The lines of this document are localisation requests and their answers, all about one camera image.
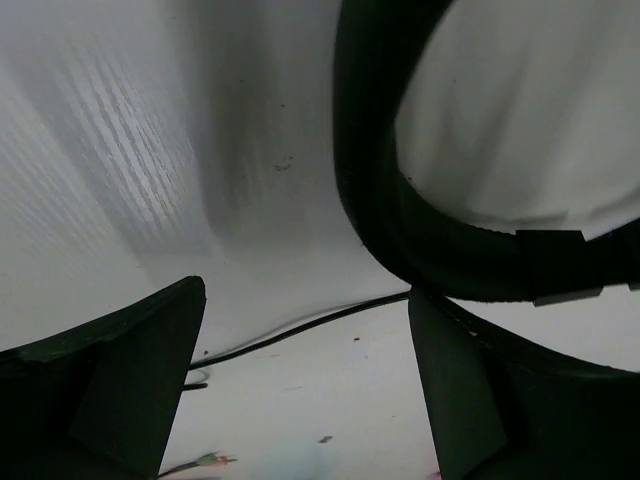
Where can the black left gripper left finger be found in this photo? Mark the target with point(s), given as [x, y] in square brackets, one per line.
[98, 401]

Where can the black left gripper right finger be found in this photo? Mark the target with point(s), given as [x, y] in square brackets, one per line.
[503, 407]

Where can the black wired headphones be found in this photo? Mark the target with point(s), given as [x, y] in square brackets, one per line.
[488, 151]

